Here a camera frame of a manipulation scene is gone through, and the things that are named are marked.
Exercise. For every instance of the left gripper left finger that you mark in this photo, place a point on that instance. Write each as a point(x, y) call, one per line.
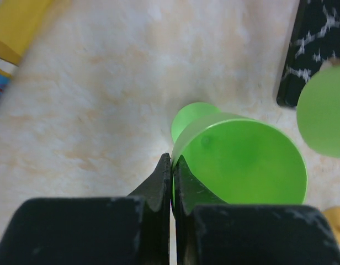
point(104, 230)

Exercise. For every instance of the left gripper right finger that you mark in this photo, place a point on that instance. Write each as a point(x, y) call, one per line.
point(210, 231)

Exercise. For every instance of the green wine glass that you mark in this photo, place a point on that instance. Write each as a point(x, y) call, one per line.
point(318, 112)
point(240, 160)

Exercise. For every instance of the gold wine glass rack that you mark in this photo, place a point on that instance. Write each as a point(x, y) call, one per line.
point(315, 38)

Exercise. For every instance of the orange wine glass front left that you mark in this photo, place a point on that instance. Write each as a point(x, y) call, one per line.
point(333, 217)

